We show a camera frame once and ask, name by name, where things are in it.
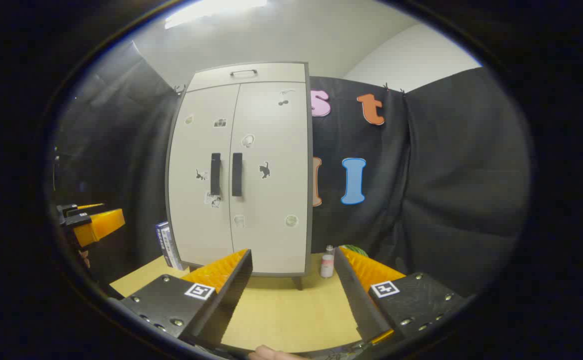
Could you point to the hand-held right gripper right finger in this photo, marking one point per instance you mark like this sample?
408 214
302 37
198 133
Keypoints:
354 295

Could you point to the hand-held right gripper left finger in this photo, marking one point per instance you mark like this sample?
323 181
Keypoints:
234 290

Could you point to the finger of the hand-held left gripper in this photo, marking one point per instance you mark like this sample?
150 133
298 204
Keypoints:
101 225
79 206

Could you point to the cabinet door with headphone sticker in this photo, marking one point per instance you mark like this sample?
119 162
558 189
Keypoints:
276 200

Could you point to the white double-door shoe cabinet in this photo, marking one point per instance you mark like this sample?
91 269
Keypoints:
310 200

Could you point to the cabinet door with camera sticker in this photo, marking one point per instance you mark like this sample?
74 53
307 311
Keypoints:
191 165

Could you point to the small white bottle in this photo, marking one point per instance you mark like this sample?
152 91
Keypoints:
327 265

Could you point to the toy watermelon slice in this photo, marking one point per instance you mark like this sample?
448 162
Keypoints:
356 249

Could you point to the light blue book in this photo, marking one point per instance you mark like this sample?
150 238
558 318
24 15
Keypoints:
164 242

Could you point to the black backdrop cloth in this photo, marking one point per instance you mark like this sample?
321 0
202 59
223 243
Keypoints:
446 175

